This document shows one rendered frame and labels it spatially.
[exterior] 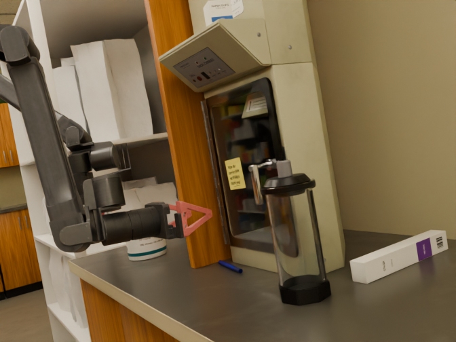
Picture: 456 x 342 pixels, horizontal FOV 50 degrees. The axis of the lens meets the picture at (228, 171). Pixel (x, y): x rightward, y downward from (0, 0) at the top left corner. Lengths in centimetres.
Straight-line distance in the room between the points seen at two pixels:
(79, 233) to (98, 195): 8
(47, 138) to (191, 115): 51
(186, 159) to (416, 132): 61
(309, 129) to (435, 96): 37
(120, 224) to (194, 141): 51
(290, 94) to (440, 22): 43
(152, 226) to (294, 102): 41
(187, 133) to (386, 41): 59
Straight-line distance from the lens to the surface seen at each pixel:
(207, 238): 136
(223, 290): 112
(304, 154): 108
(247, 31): 104
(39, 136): 96
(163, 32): 137
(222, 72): 115
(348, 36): 150
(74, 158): 130
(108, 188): 91
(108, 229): 90
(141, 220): 92
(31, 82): 99
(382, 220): 149
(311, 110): 110
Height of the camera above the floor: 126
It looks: 3 degrees down
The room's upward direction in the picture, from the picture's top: 10 degrees counter-clockwise
